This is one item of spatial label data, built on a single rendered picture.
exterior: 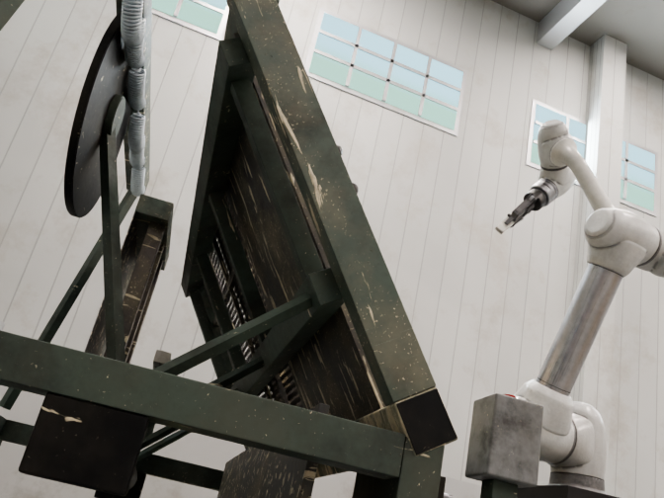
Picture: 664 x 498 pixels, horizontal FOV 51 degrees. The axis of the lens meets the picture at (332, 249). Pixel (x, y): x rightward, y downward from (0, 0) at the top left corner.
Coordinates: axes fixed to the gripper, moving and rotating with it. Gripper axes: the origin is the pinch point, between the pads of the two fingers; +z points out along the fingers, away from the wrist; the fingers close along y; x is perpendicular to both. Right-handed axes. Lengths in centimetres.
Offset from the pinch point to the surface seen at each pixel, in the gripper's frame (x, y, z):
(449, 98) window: -202, -283, -335
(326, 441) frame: 20, 43, 114
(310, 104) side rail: -39, 63, 65
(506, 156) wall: -125, -310, -349
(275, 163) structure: -39, 49, 76
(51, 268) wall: -261, -275, 67
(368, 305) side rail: 5, 50, 88
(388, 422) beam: 25, 36, 98
